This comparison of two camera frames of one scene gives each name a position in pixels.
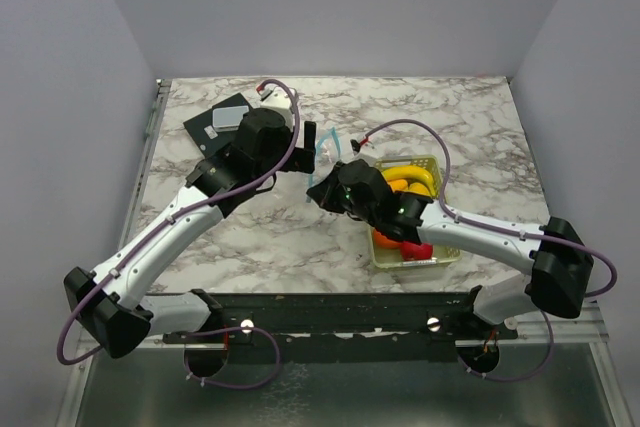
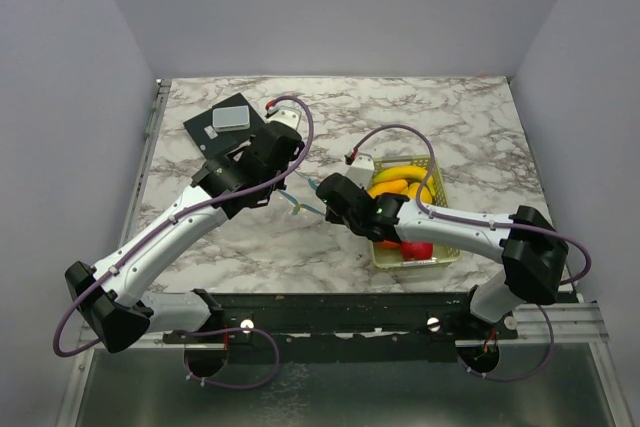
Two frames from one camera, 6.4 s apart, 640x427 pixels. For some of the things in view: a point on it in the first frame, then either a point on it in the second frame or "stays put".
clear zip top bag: (327, 153) -> (303, 191)
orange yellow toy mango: (398, 184) stays put
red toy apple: (413, 251) stays put
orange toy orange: (381, 241) stays put
